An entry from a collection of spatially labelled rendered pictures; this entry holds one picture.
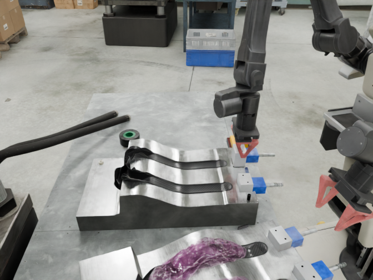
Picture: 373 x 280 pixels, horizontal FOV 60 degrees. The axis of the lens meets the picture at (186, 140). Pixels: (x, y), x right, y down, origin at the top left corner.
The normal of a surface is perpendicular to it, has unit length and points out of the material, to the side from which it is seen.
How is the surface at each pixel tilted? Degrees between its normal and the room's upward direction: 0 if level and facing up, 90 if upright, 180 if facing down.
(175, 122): 0
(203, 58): 91
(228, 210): 90
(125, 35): 90
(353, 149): 64
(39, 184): 0
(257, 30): 77
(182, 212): 90
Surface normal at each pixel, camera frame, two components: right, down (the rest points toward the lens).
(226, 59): -0.07, 0.57
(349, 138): -0.87, -0.25
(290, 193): 0.00, -0.83
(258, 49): 0.36, 0.10
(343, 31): 0.40, 0.31
